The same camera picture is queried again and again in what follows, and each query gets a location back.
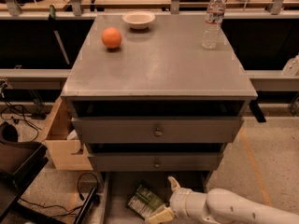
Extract black floor cable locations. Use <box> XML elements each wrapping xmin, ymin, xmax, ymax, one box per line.
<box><xmin>18</xmin><ymin>171</ymin><xmax>101</xmax><ymax>219</ymax></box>

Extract gray bottom drawer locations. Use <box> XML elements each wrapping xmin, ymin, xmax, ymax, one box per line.
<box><xmin>99</xmin><ymin>171</ymin><xmax>206</xmax><ymax>224</ymax></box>

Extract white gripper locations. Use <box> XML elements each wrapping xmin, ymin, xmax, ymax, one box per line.
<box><xmin>146</xmin><ymin>176</ymin><xmax>206</xmax><ymax>224</ymax></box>

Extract gray top drawer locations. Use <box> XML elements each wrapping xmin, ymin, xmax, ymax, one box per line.
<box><xmin>72</xmin><ymin>117</ymin><xmax>243</xmax><ymax>144</ymax></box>

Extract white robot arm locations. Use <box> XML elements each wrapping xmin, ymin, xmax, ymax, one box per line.
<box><xmin>146</xmin><ymin>176</ymin><xmax>299</xmax><ymax>224</ymax></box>

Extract clear water bottle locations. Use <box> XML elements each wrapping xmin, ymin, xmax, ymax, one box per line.
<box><xmin>202</xmin><ymin>0</ymin><xmax>226</xmax><ymax>49</ymax></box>

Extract gray drawer cabinet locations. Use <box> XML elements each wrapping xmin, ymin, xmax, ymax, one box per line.
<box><xmin>60</xmin><ymin>13</ymin><xmax>259</xmax><ymax>224</ymax></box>

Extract gray drawer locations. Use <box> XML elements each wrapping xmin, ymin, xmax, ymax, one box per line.
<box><xmin>99</xmin><ymin>171</ymin><xmax>206</xmax><ymax>224</ymax></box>
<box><xmin>89</xmin><ymin>152</ymin><xmax>223</xmax><ymax>172</ymax></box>
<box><xmin>72</xmin><ymin>117</ymin><xmax>243</xmax><ymax>144</ymax></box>

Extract green handled tool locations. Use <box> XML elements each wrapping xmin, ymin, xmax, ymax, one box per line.
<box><xmin>48</xmin><ymin>5</ymin><xmax>70</xmax><ymax>64</ymax></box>

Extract gray middle drawer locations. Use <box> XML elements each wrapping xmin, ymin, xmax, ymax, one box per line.
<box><xmin>89</xmin><ymin>152</ymin><xmax>223</xmax><ymax>172</ymax></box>

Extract orange fruit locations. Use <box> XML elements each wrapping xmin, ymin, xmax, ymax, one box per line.
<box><xmin>102</xmin><ymin>27</ymin><xmax>122</xmax><ymax>49</ymax></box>

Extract light wooden box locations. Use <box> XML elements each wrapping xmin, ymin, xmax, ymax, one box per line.
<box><xmin>39</xmin><ymin>97</ymin><xmax>92</xmax><ymax>171</ymax></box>

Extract green jalapeno chip bag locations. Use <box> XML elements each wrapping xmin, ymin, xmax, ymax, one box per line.
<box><xmin>126</xmin><ymin>183</ymin><xmax>164</xmax><ymax>219</ymax></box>

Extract white bowl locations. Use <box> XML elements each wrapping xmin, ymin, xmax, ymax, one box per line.
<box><xmin>122</xmin><ymin>11</ymin><xmax>155</xmax><ymax>30</ymax></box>

